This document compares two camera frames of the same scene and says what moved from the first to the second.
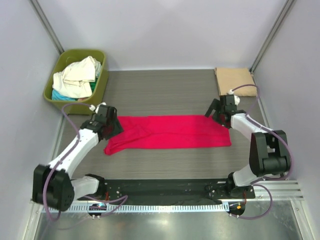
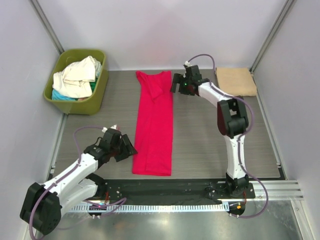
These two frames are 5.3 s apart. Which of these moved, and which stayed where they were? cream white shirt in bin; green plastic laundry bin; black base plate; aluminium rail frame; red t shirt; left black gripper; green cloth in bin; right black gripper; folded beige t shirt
Moved: red t shirt; right black gripper; left black gripper
Stayed: black base plate; folded beige t shirt; green cloth in bin; cream white shirt in bin; aluminium rail frame; green plastic laundry bin
